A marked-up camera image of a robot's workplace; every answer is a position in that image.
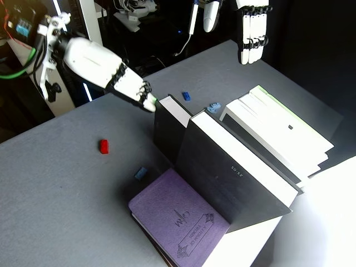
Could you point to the white 1000 book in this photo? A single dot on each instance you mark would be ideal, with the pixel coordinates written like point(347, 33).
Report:
point(278, 142)

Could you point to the black Let It Be book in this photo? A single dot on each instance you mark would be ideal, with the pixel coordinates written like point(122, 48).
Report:
point(169, 130)

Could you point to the light blue toy brick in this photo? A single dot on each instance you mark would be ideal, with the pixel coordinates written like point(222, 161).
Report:
point(217, 105)
point(211, 109)

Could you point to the white robot part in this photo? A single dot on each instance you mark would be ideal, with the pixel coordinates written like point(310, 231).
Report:
point(139, 5)

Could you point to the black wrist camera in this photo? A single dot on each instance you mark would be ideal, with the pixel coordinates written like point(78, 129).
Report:
point(54, 90)

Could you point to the grey table cloth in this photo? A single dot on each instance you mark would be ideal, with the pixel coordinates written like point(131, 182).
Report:
point(55, 194)

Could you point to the red toy brick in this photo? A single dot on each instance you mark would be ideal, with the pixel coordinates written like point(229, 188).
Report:
point(104, 146)

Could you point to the dark blue toy brick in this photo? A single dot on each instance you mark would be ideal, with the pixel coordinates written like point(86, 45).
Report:
point(187, 96)

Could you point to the purple embossed notebook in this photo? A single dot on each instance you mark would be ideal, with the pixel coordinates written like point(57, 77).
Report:
point(178, 214)

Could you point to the black Most Excellent book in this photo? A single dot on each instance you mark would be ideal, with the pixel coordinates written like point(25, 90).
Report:
point(222, 167)

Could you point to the green spine book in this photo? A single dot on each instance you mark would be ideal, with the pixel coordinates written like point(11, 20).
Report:
point(278, 108)

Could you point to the white stand base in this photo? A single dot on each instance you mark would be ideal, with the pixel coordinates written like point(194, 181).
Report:
point(128, 22)

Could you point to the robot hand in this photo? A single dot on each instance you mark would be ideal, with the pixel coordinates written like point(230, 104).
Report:
point(253, 30)
point(91, 61)

